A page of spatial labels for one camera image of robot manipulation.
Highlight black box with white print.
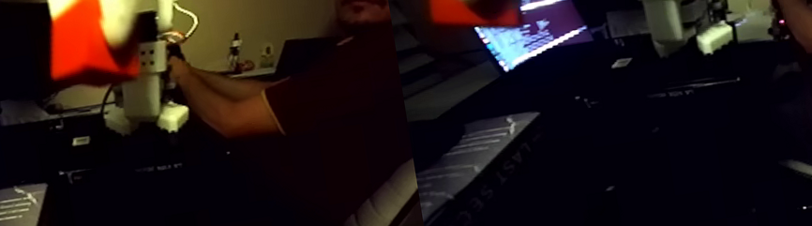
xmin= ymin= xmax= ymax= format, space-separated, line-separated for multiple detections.
xmin=59 ymin=148 xmax=191 ymax=188

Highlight white paper sheets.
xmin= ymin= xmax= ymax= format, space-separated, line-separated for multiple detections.
xmin=0 ymin=90 xmax=61 ymax=128

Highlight red cube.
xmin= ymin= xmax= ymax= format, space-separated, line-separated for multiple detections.
xmin=39 ymin=0 xmax=148 ymax=94

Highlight small picture frame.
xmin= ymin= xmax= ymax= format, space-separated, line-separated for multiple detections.
xmin=259 ymin=43 xmax=278 ymax=68

